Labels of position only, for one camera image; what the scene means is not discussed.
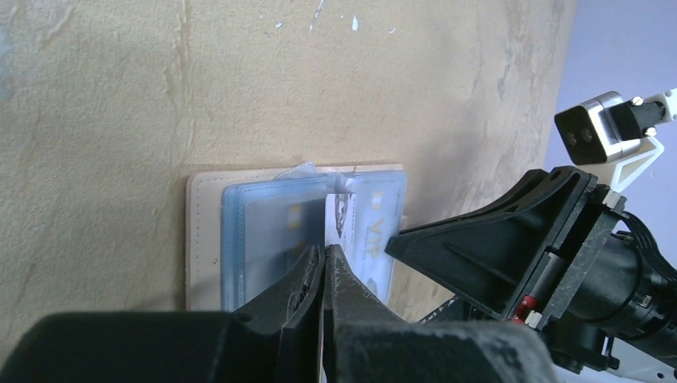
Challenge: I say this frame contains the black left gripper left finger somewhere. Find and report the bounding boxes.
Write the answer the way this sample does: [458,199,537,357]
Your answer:
[1,247,324,382]

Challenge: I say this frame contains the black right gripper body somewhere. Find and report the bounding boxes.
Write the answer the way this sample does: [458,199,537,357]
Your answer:
[512,180,676,373]

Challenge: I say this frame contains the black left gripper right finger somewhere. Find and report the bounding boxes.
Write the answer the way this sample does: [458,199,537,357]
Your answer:
[323,245,558,382]

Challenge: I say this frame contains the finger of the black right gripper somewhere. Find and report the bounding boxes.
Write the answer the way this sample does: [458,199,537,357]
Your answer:
[401,166,598,233]
[386,195,582,320]

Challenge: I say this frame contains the beige card holder wallet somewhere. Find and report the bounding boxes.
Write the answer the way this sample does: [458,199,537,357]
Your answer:
[184,160,411,383]

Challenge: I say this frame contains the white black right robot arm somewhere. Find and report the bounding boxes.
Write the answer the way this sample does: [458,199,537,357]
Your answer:
[386,166,676,382]

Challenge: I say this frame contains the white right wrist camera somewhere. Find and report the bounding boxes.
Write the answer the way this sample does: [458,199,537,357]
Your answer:
[554,89,676,192]

